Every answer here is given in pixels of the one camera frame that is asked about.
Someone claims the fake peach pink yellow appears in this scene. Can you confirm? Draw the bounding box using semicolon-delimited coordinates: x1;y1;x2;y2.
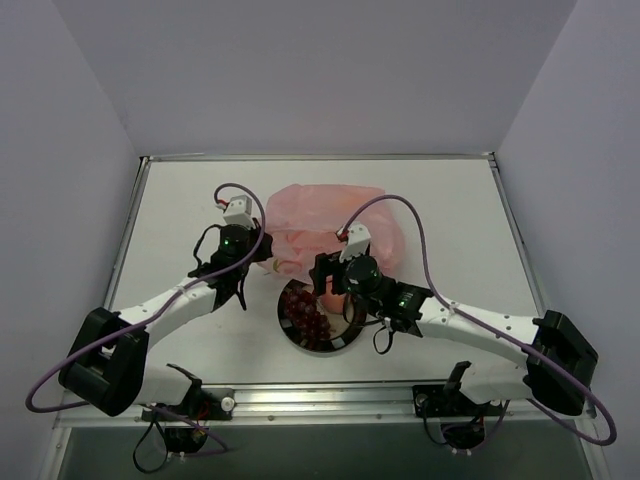
319;278;347;315

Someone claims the pink plastic bag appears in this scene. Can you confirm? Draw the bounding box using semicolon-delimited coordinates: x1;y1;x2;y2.
260;184;405;283

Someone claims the red fake grape bunch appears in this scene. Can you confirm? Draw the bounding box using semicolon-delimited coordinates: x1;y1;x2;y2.
278;286;331;349

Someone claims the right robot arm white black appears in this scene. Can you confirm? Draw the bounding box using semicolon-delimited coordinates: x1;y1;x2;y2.
309;253;598;416

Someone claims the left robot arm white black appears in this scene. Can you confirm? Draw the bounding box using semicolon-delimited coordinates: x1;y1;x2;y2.
58;224;273;419

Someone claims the round plate dark rim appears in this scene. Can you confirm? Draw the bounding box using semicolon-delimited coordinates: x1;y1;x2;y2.
277;280;367;354

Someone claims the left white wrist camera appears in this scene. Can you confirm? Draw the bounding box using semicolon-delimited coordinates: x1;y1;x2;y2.
216;195;254;229

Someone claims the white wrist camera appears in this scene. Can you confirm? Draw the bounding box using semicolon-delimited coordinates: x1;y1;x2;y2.
336;222;371;263
216;195;254;229

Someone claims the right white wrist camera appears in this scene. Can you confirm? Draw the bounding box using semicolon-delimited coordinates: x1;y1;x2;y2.
336;222;371;263

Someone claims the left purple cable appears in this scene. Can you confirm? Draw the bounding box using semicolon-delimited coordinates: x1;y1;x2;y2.
24;182;266;457

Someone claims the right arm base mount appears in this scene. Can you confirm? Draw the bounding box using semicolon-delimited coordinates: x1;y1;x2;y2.
412;361;502;419

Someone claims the aluminium front rail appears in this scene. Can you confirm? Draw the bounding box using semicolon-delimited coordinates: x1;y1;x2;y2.
54;377;597;426

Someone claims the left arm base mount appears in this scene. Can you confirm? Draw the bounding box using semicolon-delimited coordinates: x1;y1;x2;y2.
134;364;236;422

